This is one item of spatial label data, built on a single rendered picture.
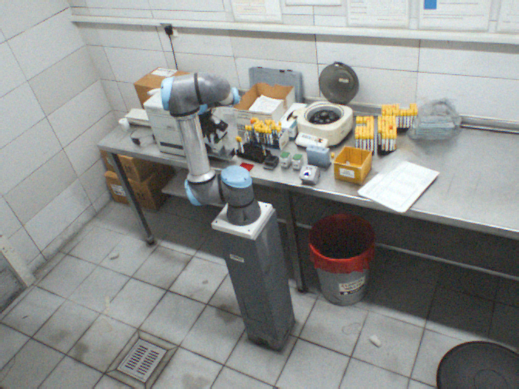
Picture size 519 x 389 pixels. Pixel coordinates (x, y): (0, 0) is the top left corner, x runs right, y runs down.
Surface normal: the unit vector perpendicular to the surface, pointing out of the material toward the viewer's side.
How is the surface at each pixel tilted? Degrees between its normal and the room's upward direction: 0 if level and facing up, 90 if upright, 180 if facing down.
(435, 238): 0
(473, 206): 0
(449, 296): 0
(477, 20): 94
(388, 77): 90
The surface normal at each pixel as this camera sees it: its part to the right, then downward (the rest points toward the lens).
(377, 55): -0.45, 0.63
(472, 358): -0.14, -0.72
